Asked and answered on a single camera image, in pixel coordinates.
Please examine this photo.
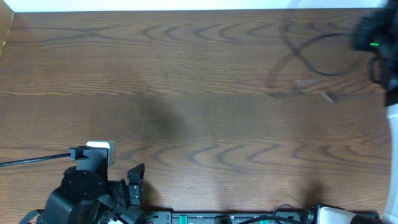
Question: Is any long black cable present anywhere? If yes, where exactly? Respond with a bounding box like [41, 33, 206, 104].
[266, 32, 361, 103]

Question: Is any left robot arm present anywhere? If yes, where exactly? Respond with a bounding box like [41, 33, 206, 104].
[20, 146, 147, 224]

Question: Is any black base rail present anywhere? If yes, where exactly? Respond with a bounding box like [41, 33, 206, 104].
[124, 203, 382, 224]

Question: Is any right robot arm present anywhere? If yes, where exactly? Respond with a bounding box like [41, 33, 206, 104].
[314, 0, 397, 224]

